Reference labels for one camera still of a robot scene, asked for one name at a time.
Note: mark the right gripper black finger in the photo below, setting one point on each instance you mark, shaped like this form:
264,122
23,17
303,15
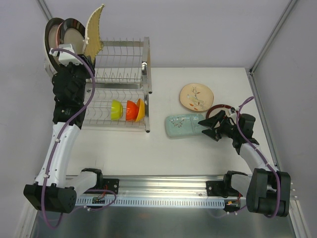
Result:
212,133
214,121

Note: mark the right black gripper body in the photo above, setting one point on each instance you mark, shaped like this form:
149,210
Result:
221,126

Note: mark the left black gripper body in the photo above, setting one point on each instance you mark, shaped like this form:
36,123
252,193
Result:
85,72

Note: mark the yellow woven bamboo mat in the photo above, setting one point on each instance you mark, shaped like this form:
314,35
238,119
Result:
92,41

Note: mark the cream plate with metallic rim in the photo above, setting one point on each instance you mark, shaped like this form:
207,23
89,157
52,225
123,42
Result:
50,42

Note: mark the beige oval floral plate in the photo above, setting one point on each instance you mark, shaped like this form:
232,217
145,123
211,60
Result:
196,97

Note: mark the cream plate dark patterned rim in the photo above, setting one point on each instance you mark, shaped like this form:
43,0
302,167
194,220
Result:
72,32

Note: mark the teal square plate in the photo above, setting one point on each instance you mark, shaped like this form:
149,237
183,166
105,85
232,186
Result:
184,125

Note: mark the pink and cream floral plate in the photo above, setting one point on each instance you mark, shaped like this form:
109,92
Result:
58,39

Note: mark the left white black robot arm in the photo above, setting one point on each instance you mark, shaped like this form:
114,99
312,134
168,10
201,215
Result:
50,191

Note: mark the steel two-tier dish rack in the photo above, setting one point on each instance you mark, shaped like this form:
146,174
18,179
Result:
122,73

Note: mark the cream plate with red rim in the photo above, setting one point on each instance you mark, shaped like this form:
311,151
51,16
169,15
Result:
217,108

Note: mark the lime green bowl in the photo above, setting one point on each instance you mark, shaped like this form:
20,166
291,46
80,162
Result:
116,110

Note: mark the red orange bowl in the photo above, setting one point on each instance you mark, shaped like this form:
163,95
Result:
131,111

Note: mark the yellow orange bowl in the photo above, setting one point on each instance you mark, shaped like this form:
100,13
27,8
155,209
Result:
141,112

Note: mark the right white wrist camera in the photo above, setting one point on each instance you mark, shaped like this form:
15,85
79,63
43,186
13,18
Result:
233,113

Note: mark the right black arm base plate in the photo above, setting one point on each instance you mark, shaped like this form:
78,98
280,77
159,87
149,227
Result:
215,188

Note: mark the aluminium mounting rail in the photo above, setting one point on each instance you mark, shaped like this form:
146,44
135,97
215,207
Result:
162,186

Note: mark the white slotted cable duct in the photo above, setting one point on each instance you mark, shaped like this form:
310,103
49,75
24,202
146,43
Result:
210,203

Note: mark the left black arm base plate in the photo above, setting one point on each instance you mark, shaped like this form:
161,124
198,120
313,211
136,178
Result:
108,184

